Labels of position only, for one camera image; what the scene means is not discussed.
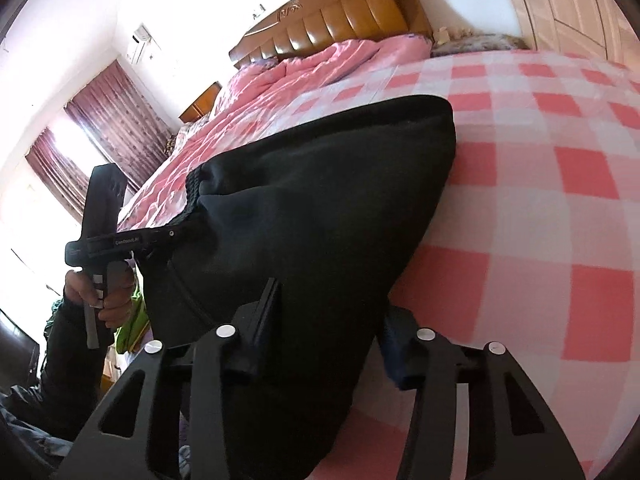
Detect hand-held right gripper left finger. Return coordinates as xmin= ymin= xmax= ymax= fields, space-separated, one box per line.
xmin=57 ymin=277 xmax=281 ymax=480

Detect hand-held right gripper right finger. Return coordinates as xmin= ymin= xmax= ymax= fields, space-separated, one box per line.
xmin=382 ymin=305 xmax=586 ymax=480

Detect black pants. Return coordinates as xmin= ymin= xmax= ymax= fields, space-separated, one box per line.
xmin=135 ymin=94 xmax=458 ymax=480

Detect person's left hand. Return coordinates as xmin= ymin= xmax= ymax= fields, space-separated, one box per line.
xmin=65 ymin=260 xmax=136 ymax=331

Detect narrow maroon floral curtain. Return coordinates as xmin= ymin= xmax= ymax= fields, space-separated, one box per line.
xmin=25 ymin=127 xmax=88 ymax=221

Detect wide maroon floral curtain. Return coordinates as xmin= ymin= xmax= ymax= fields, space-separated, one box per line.
xmin=65 ymin=60 xmax=173 ymax=196

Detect green cloth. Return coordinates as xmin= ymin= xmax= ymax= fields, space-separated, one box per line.
xmin=115 ymin=285 xmax=151 ymax=356

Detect brown wooden nightstand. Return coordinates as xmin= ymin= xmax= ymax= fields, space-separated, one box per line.
xmin=179 ymin=81 xmax=222 ymax=123

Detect white air conditioner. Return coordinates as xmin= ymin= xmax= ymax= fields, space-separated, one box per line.
xmin=127 ymin=24 xmax=161 ymax=63

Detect pink white checked bed sheet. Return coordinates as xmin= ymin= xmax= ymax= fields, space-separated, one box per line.
xmin=280 ymin=50 xmax=640 ymax=480

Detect pink quilt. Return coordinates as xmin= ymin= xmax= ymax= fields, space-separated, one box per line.
xmin=117 ymin=35 xmax=433 ymax=233

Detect person's grey trousers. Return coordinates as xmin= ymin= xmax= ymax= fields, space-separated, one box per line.
xmin=0 ymin=385 xmax=76 ymax=480

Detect brown padded wooden headboard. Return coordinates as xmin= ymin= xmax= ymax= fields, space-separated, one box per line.
xmin=229 ymin=0 xmax=433 ymax=68

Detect floral cloth covered nightstand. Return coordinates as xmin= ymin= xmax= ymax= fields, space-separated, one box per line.
xmin=431 ymin=30 xmax=531 ymax=58

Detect beige wooden wardrobe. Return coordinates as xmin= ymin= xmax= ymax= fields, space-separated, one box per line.
xmin=492 ymin=0 xmax=636 ymax=68

